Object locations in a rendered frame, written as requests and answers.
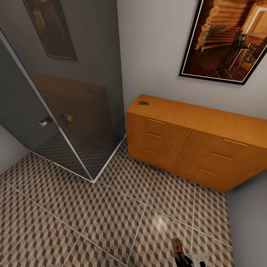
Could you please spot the shower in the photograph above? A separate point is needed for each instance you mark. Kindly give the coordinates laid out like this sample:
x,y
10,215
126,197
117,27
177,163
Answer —
x,y
93,181

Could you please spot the door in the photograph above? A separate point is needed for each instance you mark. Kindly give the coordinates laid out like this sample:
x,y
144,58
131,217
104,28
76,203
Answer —
x,y
71,51
24,116

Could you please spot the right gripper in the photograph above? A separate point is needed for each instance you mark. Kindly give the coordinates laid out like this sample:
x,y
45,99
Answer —
x,y
189,261

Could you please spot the picture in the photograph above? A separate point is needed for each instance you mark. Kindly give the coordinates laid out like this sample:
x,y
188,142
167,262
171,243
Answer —
x,y
228,40

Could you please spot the cabinet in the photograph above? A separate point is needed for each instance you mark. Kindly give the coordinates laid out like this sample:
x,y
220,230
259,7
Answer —
x,y
215,148

